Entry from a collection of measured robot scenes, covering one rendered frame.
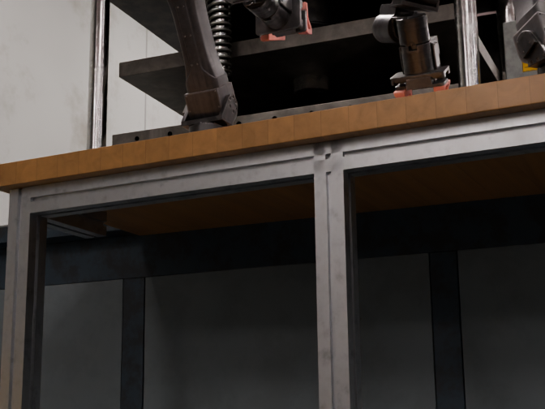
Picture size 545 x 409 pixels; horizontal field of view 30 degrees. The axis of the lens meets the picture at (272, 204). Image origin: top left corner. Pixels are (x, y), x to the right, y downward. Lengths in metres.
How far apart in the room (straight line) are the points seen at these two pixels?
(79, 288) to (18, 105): 2.98
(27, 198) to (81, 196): 0.11
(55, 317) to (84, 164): 0.61
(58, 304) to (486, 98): 1.13
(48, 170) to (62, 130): 3.63
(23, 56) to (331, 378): 3.94
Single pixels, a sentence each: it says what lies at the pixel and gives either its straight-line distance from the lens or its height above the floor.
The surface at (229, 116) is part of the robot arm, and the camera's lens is 1.76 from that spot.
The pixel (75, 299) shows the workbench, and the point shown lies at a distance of 2.16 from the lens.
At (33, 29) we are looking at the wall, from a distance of 5.28.
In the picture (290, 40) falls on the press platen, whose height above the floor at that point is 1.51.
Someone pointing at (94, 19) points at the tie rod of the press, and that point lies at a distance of 3.30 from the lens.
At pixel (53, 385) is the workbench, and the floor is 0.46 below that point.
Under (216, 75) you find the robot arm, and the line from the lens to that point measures 1.77.
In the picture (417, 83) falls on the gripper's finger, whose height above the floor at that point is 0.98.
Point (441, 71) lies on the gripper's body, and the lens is 1.90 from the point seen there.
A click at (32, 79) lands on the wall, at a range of 5.19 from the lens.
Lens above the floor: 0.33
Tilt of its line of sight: 14 degrees up
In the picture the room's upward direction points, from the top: 1 degrees counter-clockwise
